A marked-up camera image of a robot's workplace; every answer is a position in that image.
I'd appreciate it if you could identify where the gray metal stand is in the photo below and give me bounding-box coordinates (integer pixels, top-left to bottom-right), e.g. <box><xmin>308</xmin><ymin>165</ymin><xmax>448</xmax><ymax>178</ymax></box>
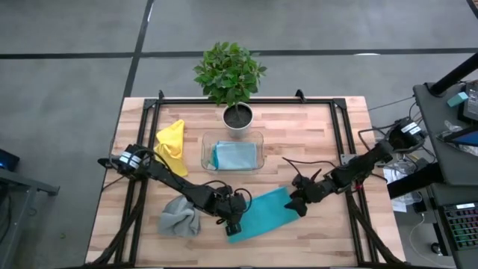
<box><xmin>0</xmin><ymin>167</ymin><xmax>60</xmax><ymax>269</ymax></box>

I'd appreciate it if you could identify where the gray microfiber towel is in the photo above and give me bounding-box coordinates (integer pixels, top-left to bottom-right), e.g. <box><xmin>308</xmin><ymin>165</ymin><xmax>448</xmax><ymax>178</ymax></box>
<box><xmin>156</xmin><ymin>194</ymin><xmax>202</xmax><ymax>238</ymax></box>

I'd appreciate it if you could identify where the computer keyboard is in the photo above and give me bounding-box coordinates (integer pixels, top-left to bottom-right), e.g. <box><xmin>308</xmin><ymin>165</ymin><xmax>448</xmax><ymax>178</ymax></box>
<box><xmin>442</xmin><ymin>202</ymin><xmax>478</xmax><ymax>251</ymax></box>

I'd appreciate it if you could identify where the yellow microfiber towel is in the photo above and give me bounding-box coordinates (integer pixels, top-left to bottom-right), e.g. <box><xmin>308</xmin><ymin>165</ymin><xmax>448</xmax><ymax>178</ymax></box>
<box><xmin>153</xmin><ymin>119</ymin><xmax>190</xmax><ymax>177</ymax></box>

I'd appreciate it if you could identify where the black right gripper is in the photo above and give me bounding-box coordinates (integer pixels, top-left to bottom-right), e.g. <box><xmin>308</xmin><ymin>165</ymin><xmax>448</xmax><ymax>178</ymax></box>
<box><xmin>284</xmin><ymin>173</ymin><xmax>333</xmax><ymax>218</ymax></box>

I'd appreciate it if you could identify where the dark side desk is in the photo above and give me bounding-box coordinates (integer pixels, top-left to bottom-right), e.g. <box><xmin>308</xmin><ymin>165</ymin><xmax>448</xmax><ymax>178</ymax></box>
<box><xmin>412</xmin><ymin>80</ymin><xmax>478</xmax><ymax>188</ymax></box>

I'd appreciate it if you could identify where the blue screen tablet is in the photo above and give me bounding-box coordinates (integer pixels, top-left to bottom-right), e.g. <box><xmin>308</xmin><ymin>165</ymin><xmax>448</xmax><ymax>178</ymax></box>
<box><xmin>442</xmin><ymin>126</ymin><xmax>478</xmax><ymax>149</ymax></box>

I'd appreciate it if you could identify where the light blue smooth towel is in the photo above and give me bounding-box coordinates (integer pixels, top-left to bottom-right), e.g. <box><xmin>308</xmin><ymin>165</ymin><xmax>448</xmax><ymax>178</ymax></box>
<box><xmin>211</xmin><ymin>140</ymin><xmax>258</xmax><ymax>172</ymax></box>

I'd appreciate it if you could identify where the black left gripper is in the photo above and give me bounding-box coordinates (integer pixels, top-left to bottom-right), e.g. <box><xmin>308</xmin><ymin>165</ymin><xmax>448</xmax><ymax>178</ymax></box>
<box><xmin>216</xmin><ymin>185</ymin><xmax>251</xmax><ymax>237</ymax></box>

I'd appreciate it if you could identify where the computer monitor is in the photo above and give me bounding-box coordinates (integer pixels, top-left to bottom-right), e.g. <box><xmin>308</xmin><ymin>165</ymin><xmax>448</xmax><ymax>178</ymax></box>
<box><xmin>462</xmin><ymin>80</ymin><xmax>478</xmax><ymax>123</ymax></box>

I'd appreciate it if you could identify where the black metal table frame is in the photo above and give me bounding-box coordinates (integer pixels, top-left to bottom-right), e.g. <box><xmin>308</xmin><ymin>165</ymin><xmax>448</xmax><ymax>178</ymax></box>
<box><xmin>89</xmin><ymin>89</ymin><xmax>408</xmax><ymax>268</ymax></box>

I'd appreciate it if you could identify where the small teal box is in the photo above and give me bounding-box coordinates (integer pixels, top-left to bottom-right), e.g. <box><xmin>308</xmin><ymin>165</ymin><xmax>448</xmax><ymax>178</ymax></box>
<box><xmin>447</xmin><ymin>91</ymin><xmax>470</xmax><ymax>108</ymax></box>

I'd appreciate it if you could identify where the green leafy small tree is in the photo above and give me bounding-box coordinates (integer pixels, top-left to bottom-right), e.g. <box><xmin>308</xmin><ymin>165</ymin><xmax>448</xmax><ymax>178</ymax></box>
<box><xmin>193</xmin><ymin>41</ymin><xmax>268</xmax><ymax>113</ymax></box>

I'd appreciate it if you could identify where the clear plastic bin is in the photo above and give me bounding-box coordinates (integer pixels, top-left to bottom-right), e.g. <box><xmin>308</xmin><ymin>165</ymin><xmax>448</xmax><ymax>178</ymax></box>
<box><xmin>200</xmin><ymin>130</ymin><xmax>265</xmax><ymax>175</ymax></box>

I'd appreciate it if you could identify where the white floor cable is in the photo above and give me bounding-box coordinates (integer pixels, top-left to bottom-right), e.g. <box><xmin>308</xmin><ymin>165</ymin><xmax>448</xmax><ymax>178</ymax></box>
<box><xmin>408</xmin><ymin>212</ymin><xmax>457</xmax><ymax>268</ymax></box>

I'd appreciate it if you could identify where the white round plant pot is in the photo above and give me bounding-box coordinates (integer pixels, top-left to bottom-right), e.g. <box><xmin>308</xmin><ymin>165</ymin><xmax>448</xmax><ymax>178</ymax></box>
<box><xmin>222</xmin><ymin>102</ymin><xmax>254</xmax><ymax>139</ymax></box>

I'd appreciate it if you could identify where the clear plastic bag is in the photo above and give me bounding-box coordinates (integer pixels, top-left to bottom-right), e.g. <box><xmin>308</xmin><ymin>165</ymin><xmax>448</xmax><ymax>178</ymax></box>
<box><xmin>436</xmin><ymin>119</ymin><xmax>478</xmax><ymax>156</ymax></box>

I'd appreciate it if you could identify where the black device with blue light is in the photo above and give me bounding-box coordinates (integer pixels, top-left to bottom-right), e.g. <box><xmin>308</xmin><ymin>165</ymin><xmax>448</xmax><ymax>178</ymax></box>
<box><xmin>0</xmin><ymin>148</ymin><xmax>21</xmax><ymax>172</ymax></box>

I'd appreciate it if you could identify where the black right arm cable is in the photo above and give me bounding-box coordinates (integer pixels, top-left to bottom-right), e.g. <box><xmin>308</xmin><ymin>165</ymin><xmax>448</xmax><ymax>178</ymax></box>
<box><xmin>282</xmin><ymin>156</ymin><xmax>338</xmax><ymax>177</ymax></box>

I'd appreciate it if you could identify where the teal microfiber towel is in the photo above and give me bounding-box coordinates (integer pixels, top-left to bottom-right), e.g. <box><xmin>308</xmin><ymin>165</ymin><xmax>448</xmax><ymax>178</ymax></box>
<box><xmin>226</xmin><ymin>186</ymin><xmax>302</xmax><ymax>244</ymax></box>

